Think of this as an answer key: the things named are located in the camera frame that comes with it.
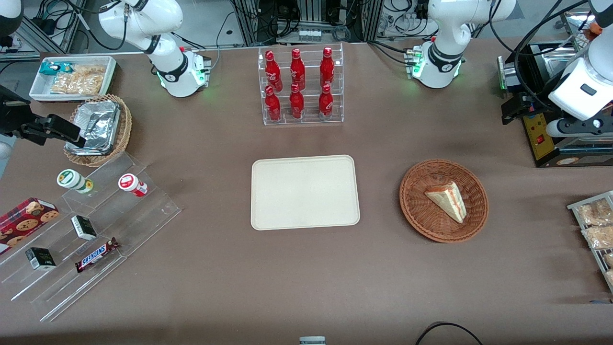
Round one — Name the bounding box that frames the red cola bottle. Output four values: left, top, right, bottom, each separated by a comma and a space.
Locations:
320, 47, 335, 88
265, 50, 283, 92
290, 48, 306, 91
318, 84, 334, 118
289, 83, 305, 119
265, 85, 282, 122

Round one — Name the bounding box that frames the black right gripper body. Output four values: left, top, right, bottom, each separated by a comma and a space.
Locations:
0, 85, 49, 140

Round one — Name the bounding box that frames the green lid white bottle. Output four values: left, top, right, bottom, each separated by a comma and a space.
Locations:
57, 169, 94, 194

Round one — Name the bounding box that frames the triangular sandwich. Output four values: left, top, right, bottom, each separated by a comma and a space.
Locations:
424, 181, 467, 224

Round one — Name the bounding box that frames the teal snack packet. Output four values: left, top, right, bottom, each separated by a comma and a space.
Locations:
39, 62, 73, 76

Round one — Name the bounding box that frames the black cable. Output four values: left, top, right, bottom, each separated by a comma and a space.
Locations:
414, 322, 484, 345

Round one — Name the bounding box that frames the small black box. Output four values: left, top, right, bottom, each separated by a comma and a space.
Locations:
71, 215, 98, 241
25, 247, 57, 271

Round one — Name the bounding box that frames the red lid white bottle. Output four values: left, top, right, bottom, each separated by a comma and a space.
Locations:
118, 173, 148, 197

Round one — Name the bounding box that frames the brown wicker basket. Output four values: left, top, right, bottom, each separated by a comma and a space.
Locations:
399, 159, 489, 243

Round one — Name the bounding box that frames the red cookie box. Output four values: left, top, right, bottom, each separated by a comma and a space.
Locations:
0, 197, 60, 255

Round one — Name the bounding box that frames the Snickers chocolate bar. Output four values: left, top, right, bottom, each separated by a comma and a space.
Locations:
75, 238, 120, 274

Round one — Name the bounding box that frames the aluminium foil container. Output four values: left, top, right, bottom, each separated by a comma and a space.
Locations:
65, 100, 121, 155

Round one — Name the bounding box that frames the clear acrylic stepped shelf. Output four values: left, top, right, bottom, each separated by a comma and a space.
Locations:
0, 152, 182, 323

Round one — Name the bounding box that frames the clear bag of snacks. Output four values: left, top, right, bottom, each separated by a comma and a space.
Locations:
576, 199, 613, 226
581, 225, 613, 250

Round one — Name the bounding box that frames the grey wire rack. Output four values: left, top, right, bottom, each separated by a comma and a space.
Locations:
567, 191, 613, 294

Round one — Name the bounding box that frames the beige plastic tray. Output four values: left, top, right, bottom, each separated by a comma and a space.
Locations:
251, 155, 361, 231

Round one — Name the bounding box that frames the small tan wicker basket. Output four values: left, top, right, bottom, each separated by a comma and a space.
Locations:
64, 94, 133, 168

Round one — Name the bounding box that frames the clear acrylic bottle rack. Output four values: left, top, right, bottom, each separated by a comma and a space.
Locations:
258, 43, 344, 126

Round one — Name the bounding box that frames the white rectangular bin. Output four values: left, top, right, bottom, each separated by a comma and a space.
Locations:
30, 56, 118, 103

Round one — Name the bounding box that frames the black hot food display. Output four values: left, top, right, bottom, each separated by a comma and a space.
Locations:
497, 9, 613, 168

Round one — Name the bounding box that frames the clear bag of chips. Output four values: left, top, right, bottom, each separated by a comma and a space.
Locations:
50, 65, 106, 95

